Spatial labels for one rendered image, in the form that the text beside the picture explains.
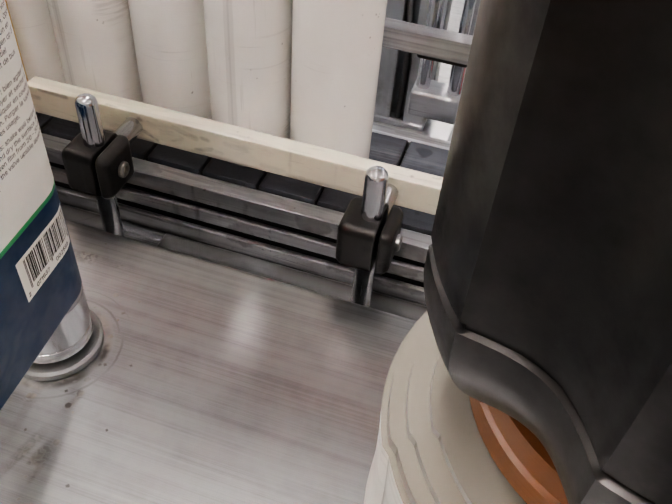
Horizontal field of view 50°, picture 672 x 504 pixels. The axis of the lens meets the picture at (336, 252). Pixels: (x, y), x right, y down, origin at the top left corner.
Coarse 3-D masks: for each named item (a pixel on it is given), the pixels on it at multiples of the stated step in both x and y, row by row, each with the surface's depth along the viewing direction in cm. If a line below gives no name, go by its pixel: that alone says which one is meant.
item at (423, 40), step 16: (384, 32) 43; (400, 32) 43; (416, 32) 43; (432, 32) 43; (448, 32) 43; (400, 48) 44; (416, 48) 43; (432, 48) 43; (448, 48) 43; (464, 48) 42; (464, 64) 43
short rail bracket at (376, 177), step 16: (368, 176) 35; (384, 176) 35; (368, 192) 36; (384, 192) 36; (352, 208) 38; (368, 208) 36; (384, 208) 38; (352, 224) 37; (368, 224) 37; (384, 224) 39; (400, 224) 38; (352, 240) 37; (368, 240) 37; (384, 240) 36; (400, 240) 38; (336, 256) 38; (352, 256) 38; (368, 256) 37; (384, 256) 37; (368, 272) 40; (384, 272) 38; (352, 288) 41; (368, 288) 41; (368, 304) 42
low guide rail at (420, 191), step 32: (32, 96) 45; (64, 96) 44; (96, 96) 44; (160, 128) 44; (192, 128) 43; (224, 128) 43; (224, 160) 44; (256, 160) 43; (288, 160) 42; (320, 160) 41; (352, 160) 41; (352, 192) 42; (416, 192) 41
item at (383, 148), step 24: (48, 120) 48; (144, 144) 47; (384, 144) 49; (192, 168) 46; (216, 168) 46; (240, 168) 46; (408, 168) 47; (432, 168) 47; (288, 192) 44; (312, 192) 45; (336, 192) 45; (408, 216) 44; (432, 216) 44
